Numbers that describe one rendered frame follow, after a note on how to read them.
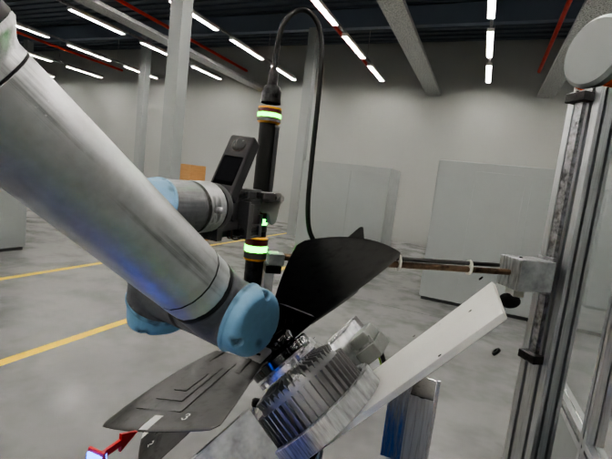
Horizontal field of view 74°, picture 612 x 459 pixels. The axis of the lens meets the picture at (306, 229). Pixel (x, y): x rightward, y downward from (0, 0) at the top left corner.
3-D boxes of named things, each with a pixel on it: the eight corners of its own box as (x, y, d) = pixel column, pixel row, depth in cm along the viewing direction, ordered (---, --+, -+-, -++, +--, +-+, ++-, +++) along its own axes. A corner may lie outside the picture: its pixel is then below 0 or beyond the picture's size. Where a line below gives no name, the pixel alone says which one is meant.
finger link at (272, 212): (279, 222, 80) (249, 224, 72) (282, 192, 80) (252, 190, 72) (292, 224, 79) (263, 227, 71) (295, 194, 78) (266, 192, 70)
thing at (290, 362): (317, 342, 94) (311, 335, 95) (310, 351, 81) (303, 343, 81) (271, 382, 94) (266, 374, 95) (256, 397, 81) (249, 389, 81)
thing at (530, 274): (531, 288, 98) (537, 253, 97) (555, 296, 92) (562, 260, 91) (494, 286, 96) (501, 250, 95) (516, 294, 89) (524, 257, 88)
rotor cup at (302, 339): (311, 333, 95) (277, 290, 97) (303, 341, 81) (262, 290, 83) (264, 373, 95) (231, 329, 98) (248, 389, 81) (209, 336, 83)
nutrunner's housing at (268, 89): (258, 310, 82) (282, 74, 76) (260, 317, 78) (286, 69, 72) (238, 309, 81) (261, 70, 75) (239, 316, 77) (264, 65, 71)
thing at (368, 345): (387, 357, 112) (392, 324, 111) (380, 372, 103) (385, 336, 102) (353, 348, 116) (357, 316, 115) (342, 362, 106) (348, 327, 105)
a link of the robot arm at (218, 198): (169, 177, 58) (219, 183, 55) (189, 178, 62) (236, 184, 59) (166, 229, 59) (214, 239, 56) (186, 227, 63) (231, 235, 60)
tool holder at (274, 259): (275, 296, 84) (280, 249, 83) (281, 308, 77) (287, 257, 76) (230, 294, 81) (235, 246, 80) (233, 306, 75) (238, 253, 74)
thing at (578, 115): (527, 355, 100) (576, 96, 93) (543, 364, 95) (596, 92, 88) (517, 356, 99) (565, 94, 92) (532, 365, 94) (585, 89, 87)
